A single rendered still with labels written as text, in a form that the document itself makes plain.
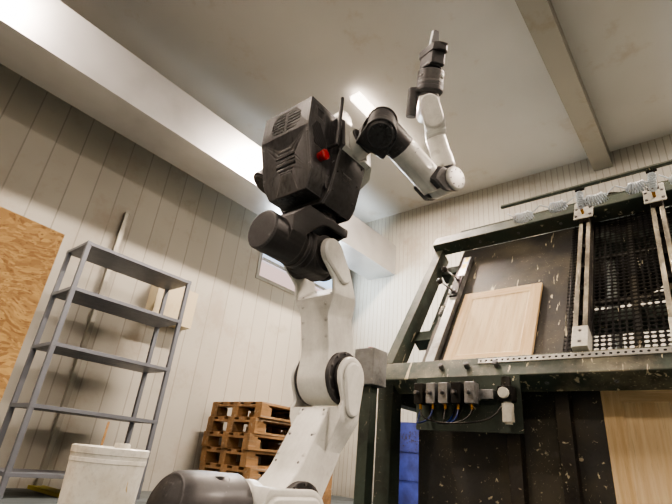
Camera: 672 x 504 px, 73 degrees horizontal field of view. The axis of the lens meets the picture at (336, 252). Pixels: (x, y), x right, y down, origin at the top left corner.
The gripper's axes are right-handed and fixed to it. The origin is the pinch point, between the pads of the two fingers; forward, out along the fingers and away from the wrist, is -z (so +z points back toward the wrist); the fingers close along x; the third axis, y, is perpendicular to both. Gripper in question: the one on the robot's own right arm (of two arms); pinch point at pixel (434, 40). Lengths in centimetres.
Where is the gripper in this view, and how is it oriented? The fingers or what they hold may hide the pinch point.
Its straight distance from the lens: 168.8
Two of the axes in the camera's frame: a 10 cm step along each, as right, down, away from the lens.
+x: -3.2, -0.1, 9.5
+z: -1.0, 9.9, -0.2
